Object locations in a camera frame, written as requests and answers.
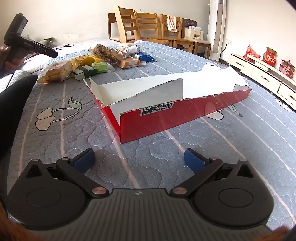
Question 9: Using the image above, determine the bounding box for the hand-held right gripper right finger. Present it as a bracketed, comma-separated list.
[170, 148, 257, 199]

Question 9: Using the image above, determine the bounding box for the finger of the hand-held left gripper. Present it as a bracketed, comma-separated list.
[35, 42, 59, 57]

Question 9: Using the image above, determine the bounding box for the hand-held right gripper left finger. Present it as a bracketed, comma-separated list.
[20, 148, 110, 199]

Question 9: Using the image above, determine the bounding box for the clear bag of golden bread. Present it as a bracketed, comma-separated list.
[37, 61, 78, 83]

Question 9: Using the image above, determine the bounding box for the yellow snack packet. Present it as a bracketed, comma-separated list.
[70, 54, 96, 70]

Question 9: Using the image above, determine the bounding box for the dark green snack packet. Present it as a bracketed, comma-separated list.
[71, 65, 97, 81]

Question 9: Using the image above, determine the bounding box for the red cardboard box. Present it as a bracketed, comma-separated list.
[84, 64, 252, 144]

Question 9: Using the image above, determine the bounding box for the brown printed clear pastry bag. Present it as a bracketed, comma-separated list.
[90, 44, 127, 64]

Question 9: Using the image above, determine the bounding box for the light green cracker packet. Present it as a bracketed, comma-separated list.
[91, 61, 115, 74]

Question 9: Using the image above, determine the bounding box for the purple and white snack packet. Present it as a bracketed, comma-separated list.
[123, 45, 141, 55]

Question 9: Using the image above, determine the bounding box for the person's left hand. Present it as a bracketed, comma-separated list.
[0, 45, 25, 72]

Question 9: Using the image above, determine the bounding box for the person's black trouser leg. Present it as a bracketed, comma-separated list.
[0, 74, 39, 167]

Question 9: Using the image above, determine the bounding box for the brown chair white seat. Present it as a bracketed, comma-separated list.
[107, 13, 130, 43]

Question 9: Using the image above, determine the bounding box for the brown cracker packet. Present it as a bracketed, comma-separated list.
[117, 58, 141, 69]

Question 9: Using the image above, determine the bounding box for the light wooden chair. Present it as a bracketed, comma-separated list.
[114, 5, 170, 47]
[160, 14, 196, 54]
[135, 11, 176, 47]

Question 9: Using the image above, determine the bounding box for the blue and white snack packet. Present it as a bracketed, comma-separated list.
[135, 52, 157, 63]

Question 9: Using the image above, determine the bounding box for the cream TV cabinet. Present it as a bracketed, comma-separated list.
[228, 53, 296, 111]

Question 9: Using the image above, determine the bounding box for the red plastic bag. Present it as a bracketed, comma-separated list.
[243, 44, 261, 59]

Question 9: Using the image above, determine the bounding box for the red round jar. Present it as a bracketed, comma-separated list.
[263, 47, 277, 67]

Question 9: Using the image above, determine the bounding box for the white box on chair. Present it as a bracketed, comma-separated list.
[184, 25, 204, 40]

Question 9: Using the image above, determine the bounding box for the beige towel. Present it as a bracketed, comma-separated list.
[167, 15, 181, 33]

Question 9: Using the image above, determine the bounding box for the red gift box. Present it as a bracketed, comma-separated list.
[279, 59, 296, 79]

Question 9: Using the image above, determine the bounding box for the dark wooden cushioned chair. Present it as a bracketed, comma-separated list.
[181, 18, 212, 59]

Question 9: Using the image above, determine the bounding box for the white standing air conditioner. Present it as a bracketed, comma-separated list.
[209, 0, 228, 61]

